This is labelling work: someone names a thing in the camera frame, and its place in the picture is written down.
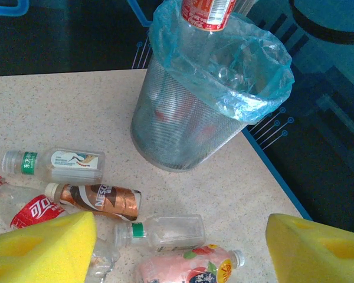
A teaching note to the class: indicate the grey mesh waste bin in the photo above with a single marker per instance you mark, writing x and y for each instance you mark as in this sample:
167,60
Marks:
171,132

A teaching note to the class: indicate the square bottle with crane label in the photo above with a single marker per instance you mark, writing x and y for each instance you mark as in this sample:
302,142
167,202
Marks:
73,160

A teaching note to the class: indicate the clear blue plastic bin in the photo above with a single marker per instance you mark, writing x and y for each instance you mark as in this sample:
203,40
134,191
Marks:
171,44

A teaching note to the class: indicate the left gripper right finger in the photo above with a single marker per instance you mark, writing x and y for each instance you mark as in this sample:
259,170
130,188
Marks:
318,256

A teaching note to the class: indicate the small red-label cola bottle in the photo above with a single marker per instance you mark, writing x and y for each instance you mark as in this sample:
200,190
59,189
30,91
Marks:
38,210

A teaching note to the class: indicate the blue table edge strip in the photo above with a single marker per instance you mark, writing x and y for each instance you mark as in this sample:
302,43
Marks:
278,177

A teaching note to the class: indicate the pink peach drink bottle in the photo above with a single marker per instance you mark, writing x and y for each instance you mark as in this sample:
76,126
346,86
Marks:
177,268

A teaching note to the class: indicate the brown coffee drink bottle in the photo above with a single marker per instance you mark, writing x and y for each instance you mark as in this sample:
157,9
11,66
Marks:
106,200

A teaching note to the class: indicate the large red-label cola bottle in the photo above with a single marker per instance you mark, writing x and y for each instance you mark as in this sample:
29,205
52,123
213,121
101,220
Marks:
206,14

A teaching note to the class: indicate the clear square green-band bottle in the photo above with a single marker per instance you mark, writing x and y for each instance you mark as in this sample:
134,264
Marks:
171,233

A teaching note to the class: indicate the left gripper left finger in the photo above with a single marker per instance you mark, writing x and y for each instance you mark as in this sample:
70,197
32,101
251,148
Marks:
41,253

